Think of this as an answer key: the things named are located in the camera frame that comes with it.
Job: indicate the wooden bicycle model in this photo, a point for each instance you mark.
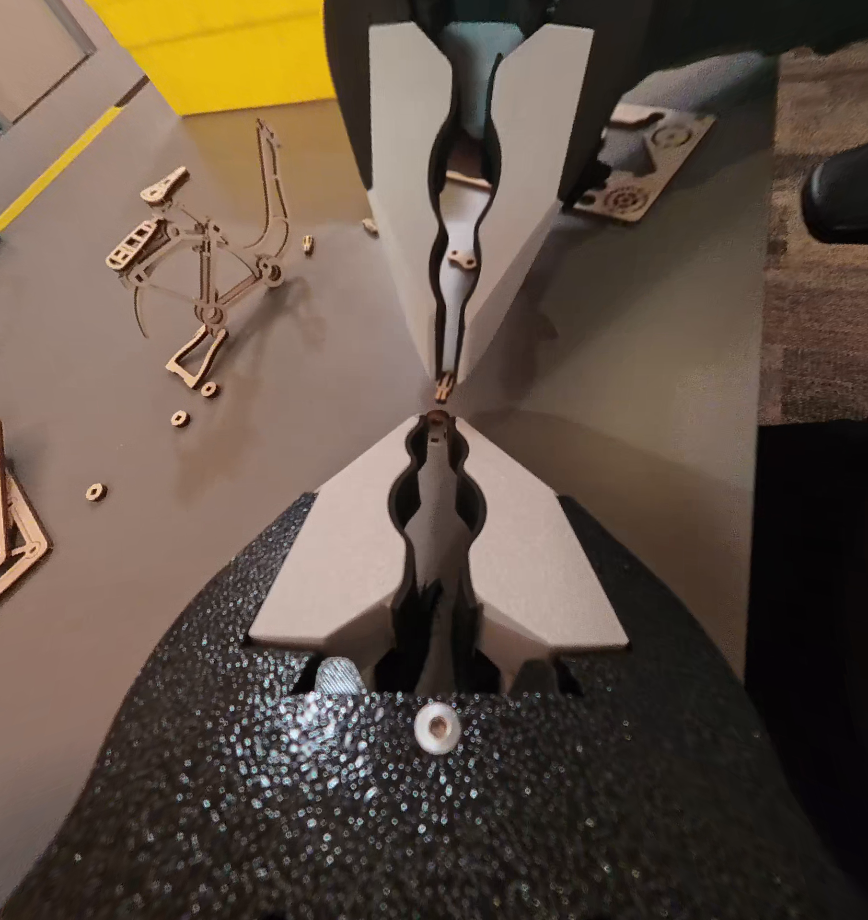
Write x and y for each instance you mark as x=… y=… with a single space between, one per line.
x=270 y=269

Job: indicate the empty wooden sheet frame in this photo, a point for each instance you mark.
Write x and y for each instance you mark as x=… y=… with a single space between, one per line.
x=35 y=546

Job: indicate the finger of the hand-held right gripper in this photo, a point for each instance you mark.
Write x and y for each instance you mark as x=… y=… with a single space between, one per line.
x=405 y=144
x=541 y=144

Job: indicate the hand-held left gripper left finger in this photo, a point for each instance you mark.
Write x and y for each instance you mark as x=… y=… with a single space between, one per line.
x=319 y=575

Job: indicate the yellow floor tape line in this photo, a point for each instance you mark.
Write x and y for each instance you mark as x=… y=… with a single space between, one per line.
x=53 y=172

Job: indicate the small wooden crank part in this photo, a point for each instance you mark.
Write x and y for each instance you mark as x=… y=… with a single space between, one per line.
x=437 y=431
x=457 y=256

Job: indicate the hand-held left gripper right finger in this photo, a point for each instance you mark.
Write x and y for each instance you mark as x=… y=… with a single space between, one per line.
x=549 y=575

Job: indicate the yellow plastic bin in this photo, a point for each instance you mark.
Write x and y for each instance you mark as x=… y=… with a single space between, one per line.
x=225 y=57

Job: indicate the person's dark upper clothing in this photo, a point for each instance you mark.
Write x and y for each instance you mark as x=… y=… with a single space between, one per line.
x=764 y=21

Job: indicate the black chair armrest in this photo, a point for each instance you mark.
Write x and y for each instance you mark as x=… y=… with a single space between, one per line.
x=851 y=194

